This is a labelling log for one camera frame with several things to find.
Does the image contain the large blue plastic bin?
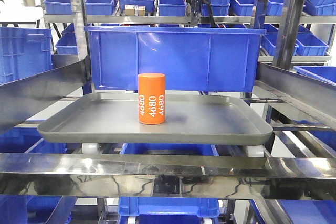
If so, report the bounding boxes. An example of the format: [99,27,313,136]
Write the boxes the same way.
[85,26,265,92]

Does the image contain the grey metal tray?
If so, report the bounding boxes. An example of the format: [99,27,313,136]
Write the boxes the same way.
[37,92,274,146]

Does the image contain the blue crate at left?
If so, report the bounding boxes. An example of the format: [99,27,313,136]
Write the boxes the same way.
[1,27,53,84]

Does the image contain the orange cylindrical capacitor 4680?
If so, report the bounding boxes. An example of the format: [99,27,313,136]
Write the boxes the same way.
[138,73,165,125]

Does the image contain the cardboard box on shelf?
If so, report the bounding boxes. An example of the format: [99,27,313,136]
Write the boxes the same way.
[124,5,146,16]

